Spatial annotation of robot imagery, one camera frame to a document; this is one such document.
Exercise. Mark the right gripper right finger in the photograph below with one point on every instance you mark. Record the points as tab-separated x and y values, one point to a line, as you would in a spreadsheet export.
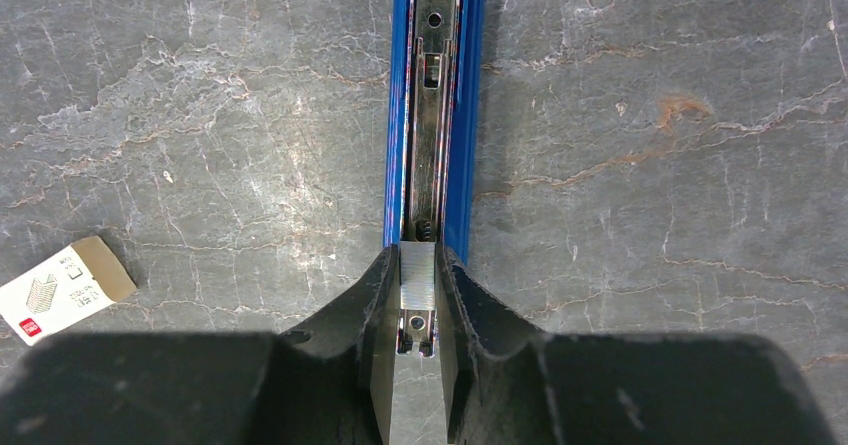
507	381

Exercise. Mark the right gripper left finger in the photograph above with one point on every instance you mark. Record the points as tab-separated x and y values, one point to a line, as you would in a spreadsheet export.
326	380

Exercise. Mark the silver staple strip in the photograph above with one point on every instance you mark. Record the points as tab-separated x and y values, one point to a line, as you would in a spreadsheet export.
417	275

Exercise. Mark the blue stapler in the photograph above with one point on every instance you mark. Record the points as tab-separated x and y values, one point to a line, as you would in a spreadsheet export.
436	55

